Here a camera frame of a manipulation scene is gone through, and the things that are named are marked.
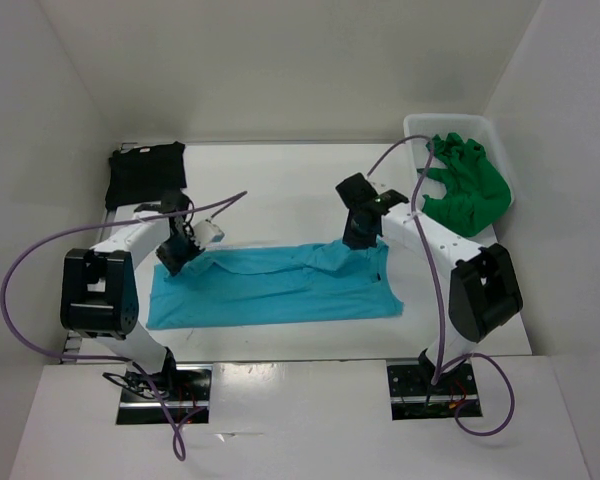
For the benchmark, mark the black t-shirt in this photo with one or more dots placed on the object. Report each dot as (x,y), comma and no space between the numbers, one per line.
(144,174)

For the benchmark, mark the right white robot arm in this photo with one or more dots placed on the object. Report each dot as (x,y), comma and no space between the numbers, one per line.
(475,286)

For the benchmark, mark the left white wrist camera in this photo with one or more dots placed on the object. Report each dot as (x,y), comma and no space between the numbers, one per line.
(206,233)

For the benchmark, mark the light blue t-shirt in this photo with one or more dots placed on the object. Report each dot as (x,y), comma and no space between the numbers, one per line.
(277,285)

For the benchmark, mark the white plastic basket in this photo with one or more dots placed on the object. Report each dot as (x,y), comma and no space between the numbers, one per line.
(468,126)

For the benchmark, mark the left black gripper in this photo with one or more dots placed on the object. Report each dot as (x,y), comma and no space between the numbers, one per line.
(174,265)

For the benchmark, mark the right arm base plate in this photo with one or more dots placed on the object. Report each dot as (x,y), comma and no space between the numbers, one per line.
(412,397)

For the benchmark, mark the green t-shirt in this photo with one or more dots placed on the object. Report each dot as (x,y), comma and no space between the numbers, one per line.
(476,193)

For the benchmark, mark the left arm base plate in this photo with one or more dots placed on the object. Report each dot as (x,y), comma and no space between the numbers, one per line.
(187,402)

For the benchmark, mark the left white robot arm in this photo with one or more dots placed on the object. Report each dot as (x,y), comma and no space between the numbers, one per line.
(99,294)

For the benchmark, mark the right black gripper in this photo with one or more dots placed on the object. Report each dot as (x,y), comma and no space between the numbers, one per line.
(354,240)

